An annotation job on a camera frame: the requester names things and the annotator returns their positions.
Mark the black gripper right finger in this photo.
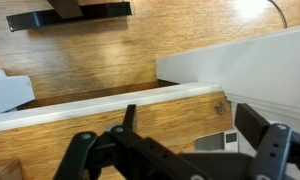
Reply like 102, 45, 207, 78
234, 103, 300, 180

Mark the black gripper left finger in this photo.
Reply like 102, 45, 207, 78
53, 104, 210, 180

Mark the gray book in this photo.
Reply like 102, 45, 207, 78
194, 130, 238, 152

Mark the white partition panel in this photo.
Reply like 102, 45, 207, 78
156, 26, 300, 132

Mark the white box on floor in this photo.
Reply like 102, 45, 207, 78
0, 69, 35, 113

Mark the black metal table foot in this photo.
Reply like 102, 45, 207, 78
6, 0, 132, 32

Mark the black cable on floor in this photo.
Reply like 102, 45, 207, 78
268, 0, 288, 30

